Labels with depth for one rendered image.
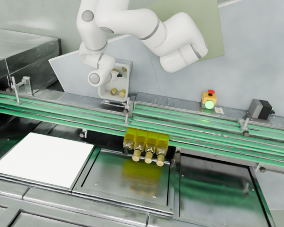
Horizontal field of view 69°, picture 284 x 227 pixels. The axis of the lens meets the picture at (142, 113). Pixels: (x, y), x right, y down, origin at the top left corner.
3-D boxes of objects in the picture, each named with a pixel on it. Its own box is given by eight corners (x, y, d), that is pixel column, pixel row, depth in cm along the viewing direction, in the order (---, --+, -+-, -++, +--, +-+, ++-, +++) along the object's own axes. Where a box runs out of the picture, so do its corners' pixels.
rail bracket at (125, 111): (126, 116, 121) (121, 129, 111) (128, 91, 112) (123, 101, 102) (131, 117, 121) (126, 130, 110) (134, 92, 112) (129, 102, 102)
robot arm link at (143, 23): (162, 4, 61) (133, -37, 50) (155, 45, 58) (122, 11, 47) (127, 16, 69) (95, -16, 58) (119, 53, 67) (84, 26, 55)
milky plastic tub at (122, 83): (103, 91, 130) (98, 97, 123) (103, 56, 118) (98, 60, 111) (130, 96, 129) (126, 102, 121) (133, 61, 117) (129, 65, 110)
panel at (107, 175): (29, 134, 128) (-15, 175, 99) (29, 130, 126) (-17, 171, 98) (175, 163, 120) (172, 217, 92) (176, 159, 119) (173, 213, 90)
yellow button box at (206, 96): (200, 102, 123) (201, 107, 117) (203, 90, 119) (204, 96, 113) (212, 103, 123) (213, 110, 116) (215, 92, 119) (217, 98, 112)
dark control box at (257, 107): (247, 110, 121) (251, 117, 114) (252, 97, 117) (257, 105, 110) (262, 112, 120) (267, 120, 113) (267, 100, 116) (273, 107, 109)
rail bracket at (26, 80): (33, 91, 135) (8, 107, 116) (28, 66, 126) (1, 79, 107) (39, 92, 135) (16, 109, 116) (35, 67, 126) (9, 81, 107)
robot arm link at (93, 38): (125, 56, 73) (133, 19, 77) (123, 15, 53) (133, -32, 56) (80, 47, 73) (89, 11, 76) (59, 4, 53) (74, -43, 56)
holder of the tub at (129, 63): (103, 98, 133) (99, 104, 127) (103, 56, 119) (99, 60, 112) (129, 103, 132) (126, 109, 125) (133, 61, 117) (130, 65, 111)
